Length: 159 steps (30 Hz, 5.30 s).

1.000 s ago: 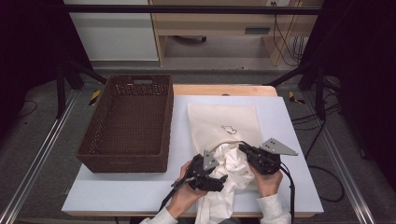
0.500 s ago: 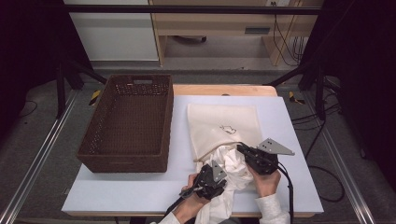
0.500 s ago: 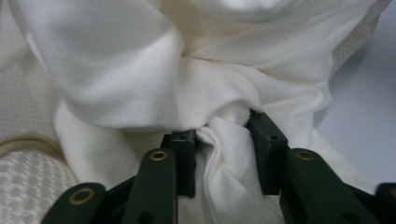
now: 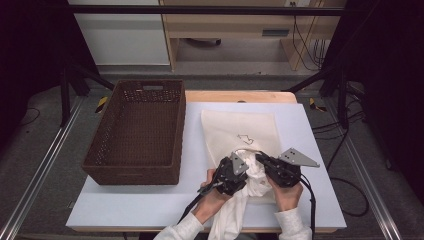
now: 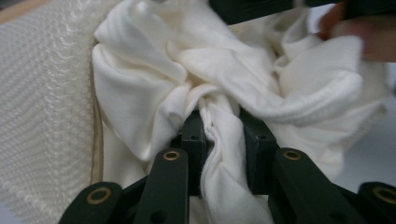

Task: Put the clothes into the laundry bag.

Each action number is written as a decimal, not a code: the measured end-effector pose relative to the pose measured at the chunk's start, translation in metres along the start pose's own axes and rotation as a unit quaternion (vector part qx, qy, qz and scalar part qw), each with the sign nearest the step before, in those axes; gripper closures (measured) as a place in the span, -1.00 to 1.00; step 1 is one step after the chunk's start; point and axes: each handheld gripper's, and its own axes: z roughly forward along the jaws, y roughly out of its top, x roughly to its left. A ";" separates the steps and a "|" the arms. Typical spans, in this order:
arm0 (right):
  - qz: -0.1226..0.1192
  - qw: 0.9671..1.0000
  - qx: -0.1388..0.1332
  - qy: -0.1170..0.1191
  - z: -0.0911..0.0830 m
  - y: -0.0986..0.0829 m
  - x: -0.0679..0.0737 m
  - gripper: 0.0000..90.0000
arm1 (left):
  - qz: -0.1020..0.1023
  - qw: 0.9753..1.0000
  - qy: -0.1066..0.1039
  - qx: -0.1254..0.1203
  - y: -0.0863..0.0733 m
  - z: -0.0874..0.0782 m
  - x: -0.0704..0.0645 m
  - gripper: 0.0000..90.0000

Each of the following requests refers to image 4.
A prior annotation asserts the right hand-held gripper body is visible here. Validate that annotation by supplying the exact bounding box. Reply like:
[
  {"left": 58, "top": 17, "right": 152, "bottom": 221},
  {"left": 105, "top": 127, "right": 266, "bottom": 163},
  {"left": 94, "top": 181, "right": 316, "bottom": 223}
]
[{"left": 264, "top": 148, "right": 320, "bottom": 188}]

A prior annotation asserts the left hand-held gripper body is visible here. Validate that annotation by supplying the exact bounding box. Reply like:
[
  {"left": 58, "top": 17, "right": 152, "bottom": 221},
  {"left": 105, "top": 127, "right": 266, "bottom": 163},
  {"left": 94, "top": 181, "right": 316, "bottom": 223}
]
[{"left": 213, "top": 151, "right": 250, "bottom": 197}]

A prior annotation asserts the white garment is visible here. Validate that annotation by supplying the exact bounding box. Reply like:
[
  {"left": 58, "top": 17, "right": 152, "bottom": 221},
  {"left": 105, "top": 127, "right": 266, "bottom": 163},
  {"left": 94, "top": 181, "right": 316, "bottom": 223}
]
[{"left": 208, "top": 149, "right": 278, "bottom": 240}]

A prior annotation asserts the cream drawstring bag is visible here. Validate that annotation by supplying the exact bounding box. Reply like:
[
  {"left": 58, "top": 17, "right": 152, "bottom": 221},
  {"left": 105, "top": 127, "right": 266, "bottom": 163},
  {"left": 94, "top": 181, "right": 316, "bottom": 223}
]
[{"left": 200, "top": 109, "right": 283, "bottom": 204}]

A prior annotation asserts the brown woven basket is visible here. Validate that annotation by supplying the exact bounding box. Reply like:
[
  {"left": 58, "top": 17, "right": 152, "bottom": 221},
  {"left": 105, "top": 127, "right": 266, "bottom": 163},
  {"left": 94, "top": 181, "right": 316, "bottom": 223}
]
[{"left": 81, "top": 78, "right": 187, "bottom": 186}]

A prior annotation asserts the person's right hand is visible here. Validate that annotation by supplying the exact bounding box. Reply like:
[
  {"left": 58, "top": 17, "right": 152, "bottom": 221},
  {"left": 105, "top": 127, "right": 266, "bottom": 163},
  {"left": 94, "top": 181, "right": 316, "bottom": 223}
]
[{"left": 266, "top": 178, "right": 304, "bottom": 213}]

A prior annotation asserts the person's left hand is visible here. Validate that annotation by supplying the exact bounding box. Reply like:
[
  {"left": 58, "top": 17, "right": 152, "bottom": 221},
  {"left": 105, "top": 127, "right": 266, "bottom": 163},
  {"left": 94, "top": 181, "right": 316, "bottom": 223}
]
[{"left": 192, "top": 168, "right": 233, "bottom": 225}]

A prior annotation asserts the yellow black tape strip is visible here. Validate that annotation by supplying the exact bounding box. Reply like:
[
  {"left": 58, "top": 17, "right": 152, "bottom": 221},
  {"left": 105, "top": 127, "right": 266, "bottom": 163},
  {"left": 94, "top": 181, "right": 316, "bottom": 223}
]
[
  {"left": 94, "top": 96, "right": 110, "bottom": 115},
  {"left": 307, "top": 97, "right": 328, "bottom": 113}
]

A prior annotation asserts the white table board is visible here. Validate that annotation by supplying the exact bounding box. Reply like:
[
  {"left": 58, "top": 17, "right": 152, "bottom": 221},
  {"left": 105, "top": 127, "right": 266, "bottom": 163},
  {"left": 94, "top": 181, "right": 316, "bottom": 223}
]
[{"left": 65, "top": 101, "right": 348, "bottom": 231}]

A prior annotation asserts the black metal stand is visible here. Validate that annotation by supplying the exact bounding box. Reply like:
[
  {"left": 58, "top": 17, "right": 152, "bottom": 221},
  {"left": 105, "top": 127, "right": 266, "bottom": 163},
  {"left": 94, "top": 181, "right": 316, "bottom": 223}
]
[
  {"left": 283, "top": 64, "right": 351, "bottom": 130},
  {"left": 59, "top": 62, "right": 116, "bottom": 128}
]

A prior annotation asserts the light wooden desk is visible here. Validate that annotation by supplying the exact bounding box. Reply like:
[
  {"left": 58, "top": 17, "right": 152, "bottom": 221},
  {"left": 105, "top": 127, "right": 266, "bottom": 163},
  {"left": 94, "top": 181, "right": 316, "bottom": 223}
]
[{"left": 159, "top": 0, "right": 348, "bottom": 72}]

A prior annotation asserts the black curtain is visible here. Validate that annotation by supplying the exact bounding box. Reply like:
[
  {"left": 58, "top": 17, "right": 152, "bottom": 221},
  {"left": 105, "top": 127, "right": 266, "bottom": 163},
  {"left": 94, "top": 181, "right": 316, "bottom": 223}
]
[
  {"left": 319, "top": 0, "right": 424, "bottom": 201},
  {"left": 0, "top": 0, "right": 99, "bottom": 151}
]

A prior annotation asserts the white cabinet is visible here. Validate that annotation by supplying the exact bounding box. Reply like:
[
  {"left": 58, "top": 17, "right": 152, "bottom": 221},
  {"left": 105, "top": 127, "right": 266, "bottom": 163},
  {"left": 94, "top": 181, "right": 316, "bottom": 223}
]
[{"left": 67, "top": 0, "right": 171, "bottom": 66}]

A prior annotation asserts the right hand-held gripper black cable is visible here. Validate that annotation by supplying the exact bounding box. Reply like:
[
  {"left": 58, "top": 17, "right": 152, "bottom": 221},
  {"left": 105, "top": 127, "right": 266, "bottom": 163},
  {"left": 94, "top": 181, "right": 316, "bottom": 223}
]
[{"left": 299, "top": 174, "right": 317, "bottom": 240}]

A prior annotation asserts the hand-held gripper black cable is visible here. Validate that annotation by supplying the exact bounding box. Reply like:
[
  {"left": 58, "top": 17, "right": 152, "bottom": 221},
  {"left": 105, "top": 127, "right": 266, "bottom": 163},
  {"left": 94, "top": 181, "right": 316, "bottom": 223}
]
[
  {"left": 177, "top": 182, "right": 223, "bottom": 224},
  {"left": 299, "top": 174, "right": 317, "bottom": 240}
]

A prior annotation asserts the left hand-held gripper black cable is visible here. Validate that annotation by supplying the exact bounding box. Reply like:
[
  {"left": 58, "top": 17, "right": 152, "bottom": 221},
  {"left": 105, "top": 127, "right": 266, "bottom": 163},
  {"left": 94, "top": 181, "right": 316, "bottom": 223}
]
[{"left": 177, "top": 182, "right": 223, "bottom": 224}]

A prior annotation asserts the aluminium rail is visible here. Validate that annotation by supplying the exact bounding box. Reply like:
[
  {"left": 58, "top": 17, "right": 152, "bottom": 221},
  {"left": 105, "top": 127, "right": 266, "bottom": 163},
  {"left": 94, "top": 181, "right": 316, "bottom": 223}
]
[
  {"left": 323, "top": 98, "right": 404, "bottom": 240},
  {"left": 0, "top": 95, "right": 85, "bottom": 240}
]

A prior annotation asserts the black looped cable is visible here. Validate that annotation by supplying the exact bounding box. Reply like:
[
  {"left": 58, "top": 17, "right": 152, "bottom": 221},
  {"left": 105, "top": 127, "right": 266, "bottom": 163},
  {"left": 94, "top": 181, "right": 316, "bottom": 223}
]
[{"left": 329, "top": 177, "right": 370, "bottom": 218}]

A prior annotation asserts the bundle of black desk cables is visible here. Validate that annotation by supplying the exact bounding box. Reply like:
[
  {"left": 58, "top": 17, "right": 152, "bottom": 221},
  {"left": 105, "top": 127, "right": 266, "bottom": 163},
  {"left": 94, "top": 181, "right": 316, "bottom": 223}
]
[{"left": 290, "top": 2, "right": 330, "bottom": 72}]

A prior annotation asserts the black horizontal frame bar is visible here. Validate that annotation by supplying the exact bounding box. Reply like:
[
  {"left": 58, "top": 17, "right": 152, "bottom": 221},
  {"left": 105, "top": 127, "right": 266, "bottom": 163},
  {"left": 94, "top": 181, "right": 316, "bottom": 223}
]
[{"left": 68, "top": 4, "right": 345, "bottom": 16}]

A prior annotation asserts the thin black cable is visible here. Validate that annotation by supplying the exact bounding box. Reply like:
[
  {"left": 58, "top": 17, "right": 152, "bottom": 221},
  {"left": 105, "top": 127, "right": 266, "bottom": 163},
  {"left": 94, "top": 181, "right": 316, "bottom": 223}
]
[{"left": 19, "top": 106, "right": 42, "bottom": 127}]

